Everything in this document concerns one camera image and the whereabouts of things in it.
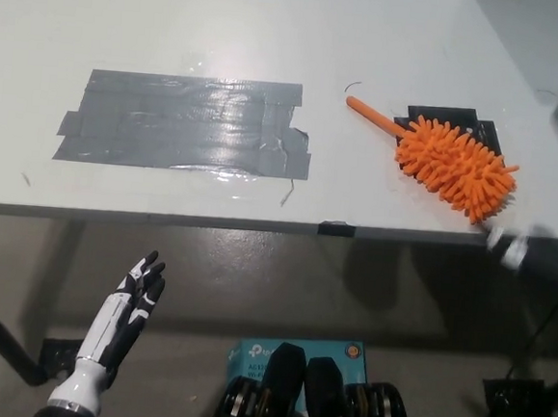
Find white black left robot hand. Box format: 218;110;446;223
45;242;169;417

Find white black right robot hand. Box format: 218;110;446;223
483;94;558;289

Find orange microfibre duster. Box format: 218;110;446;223
336;95;525;232

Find black robot body blocks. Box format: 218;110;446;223
206;337;426;417

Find black table leg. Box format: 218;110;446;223
0;280;56;387

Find teal router box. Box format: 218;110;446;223
223;330;371;407

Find black tape patch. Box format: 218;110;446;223
390;101;508;158

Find grey duct tape patch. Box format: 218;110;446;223
51;64;318;182

